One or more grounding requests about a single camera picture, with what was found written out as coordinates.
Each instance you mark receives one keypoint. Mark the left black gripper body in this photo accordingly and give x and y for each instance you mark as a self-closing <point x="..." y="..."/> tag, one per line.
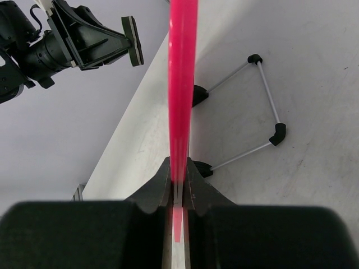
<point x="56" y="50"/>

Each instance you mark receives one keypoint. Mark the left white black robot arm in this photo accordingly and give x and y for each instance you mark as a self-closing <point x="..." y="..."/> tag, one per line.
<point x="17" y="35"/>

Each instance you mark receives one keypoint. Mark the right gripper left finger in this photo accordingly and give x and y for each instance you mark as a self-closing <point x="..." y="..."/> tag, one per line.
<point x="156" y="192"/>

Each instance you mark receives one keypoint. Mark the pink framed whiteboard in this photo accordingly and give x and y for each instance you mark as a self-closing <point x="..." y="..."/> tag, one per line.
<point x="181" y="67"/>

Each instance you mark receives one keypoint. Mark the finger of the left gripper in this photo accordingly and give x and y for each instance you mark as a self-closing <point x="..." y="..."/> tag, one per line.
<point x="87" y="43"/>

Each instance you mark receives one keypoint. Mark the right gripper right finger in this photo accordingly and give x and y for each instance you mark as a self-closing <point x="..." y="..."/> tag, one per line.
<point x="200" y="198"/>

